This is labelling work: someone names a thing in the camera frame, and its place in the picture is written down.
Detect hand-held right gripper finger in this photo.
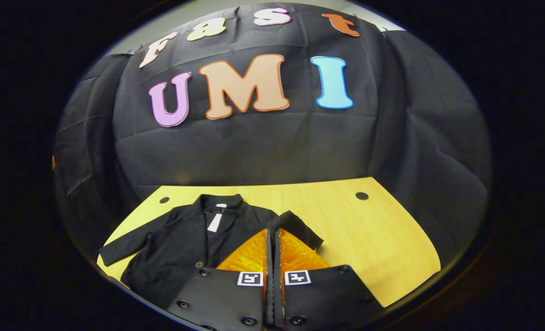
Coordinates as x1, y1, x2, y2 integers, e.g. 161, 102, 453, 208
167, 228, 275, 331
275, 228, 386, 331

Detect black button jacket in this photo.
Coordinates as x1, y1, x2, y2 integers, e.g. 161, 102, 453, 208
98, 193, 324, 311

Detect black backdrop cloth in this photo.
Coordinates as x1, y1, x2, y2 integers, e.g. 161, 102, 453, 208
52, 2, 493, 276

